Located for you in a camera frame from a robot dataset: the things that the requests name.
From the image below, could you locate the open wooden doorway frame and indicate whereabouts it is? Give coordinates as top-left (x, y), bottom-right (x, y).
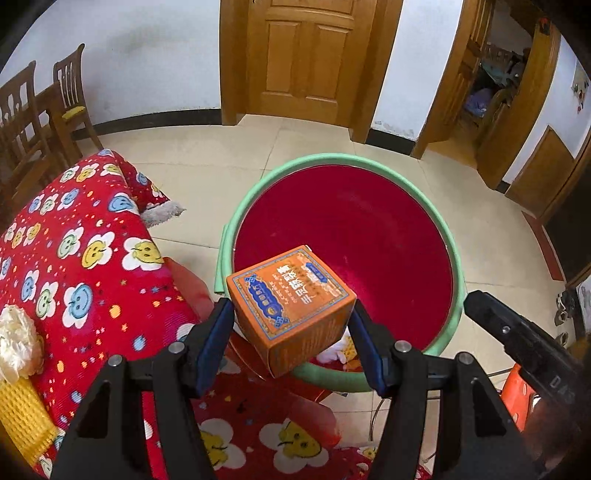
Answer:
top-left (413, 0), bottom-right (561, 190)

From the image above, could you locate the red bucket with green rim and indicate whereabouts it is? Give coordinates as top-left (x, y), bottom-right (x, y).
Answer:
top-left (213, 154), bottom-right (464, 394)

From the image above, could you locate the white crumpled cloth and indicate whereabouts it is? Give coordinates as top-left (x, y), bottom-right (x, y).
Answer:
top-left (318, 342), bottom-right (345, 365)

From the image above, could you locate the purple cloth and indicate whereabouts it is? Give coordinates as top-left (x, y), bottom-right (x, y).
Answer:
top-left (463, 88), bottom-right (492, 116)

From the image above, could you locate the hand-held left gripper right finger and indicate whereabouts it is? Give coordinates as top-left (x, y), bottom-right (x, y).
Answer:
top-left (347, 302), bottom-right (539, 480)

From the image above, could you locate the red doormat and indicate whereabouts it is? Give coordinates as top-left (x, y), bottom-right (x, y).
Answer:
top-left (522, 210), bottom-right (566, 282)

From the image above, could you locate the wooden panel door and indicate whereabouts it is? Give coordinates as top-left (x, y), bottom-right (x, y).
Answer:
top-left (247, 0), bottom-right (377, 125)

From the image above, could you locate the orange cardboard box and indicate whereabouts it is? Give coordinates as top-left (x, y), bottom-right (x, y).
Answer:
top-left (226, 246), bottom-right (357, 378)

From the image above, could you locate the pair of shoes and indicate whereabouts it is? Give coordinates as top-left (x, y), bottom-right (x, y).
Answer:
top-left (554, 291), bottom-right (578, 328)

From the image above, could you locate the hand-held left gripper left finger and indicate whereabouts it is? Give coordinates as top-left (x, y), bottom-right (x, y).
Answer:
top-left (50, 298), bottom-right (236, 480)

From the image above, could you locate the wall picture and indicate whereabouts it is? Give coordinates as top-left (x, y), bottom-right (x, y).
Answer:
top-left (570, 62), bottom-right (591, 114)

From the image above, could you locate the crumpled cream paper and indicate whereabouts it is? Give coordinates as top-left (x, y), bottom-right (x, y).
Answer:
top-left (0, 305), bottom-right (44, 384)

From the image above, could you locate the yellow knitted cloth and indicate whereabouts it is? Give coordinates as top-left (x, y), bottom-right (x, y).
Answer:
top-left (0, 376), bottom-right (58, 467)

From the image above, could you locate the tall wooden chair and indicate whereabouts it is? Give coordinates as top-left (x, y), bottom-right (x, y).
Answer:
top-left (0, 61), bottom-right (56, 213)

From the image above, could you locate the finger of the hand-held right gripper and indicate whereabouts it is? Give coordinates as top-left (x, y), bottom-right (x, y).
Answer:
top-left (463, 291), bottom-right (522, 347)

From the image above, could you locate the dark cabinet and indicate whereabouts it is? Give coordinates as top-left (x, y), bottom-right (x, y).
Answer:
top-left (545, 152), bottom-right (591, 287)

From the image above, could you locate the wooden chair with yellow cushion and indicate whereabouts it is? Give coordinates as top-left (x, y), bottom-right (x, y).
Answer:
top-left (46, 44), bottom-right (105, 162)

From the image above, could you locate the red smiley flower tablecloth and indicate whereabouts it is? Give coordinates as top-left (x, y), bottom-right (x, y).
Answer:
top-left (0, 148), bottom-right (432, 480)

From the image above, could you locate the open wooden door leaf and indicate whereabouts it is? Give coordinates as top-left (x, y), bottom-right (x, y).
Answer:
top-left (505, 127), bottom-right (578, 220)

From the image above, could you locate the wooden dining table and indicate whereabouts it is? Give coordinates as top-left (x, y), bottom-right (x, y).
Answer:
top-left (32, 85), bottom-right (70, 139)

